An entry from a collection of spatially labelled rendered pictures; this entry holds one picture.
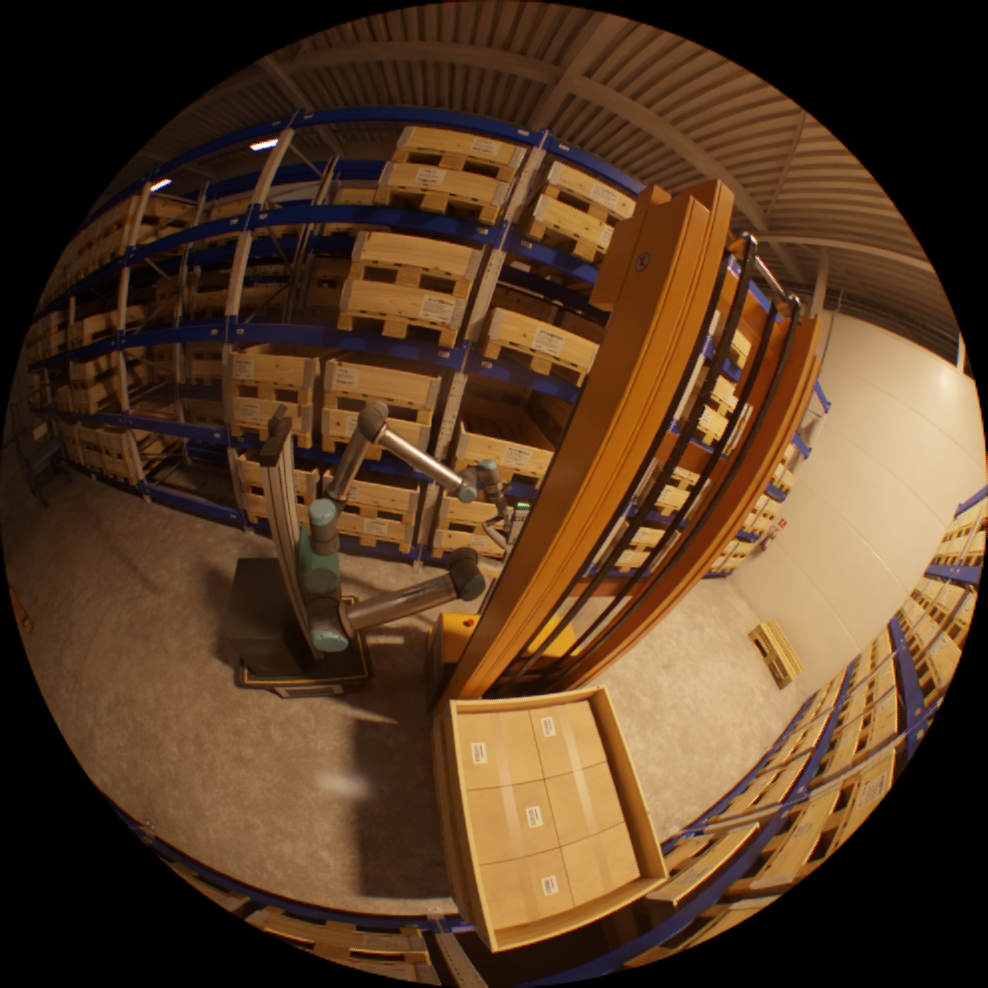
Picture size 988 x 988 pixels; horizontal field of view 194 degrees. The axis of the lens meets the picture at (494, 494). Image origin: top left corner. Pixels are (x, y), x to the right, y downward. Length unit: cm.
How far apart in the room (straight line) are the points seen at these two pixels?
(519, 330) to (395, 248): 97
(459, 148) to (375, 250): 92
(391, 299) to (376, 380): 55
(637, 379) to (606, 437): 12
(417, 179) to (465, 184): 30
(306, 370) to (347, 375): 32
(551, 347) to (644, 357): 156
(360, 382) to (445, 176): 152
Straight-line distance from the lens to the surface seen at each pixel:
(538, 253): 214
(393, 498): 238
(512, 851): 146
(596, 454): 53
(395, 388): 202
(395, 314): 197
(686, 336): 59
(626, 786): 169
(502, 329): 196
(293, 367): 224
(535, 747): 149
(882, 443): 645
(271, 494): 110
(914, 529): 626
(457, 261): 198
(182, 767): 273
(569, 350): 210
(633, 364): 52
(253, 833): 250
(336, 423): 220
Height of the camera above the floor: 224
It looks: 30 degrees down
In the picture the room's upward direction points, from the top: 19 degrees clockwise
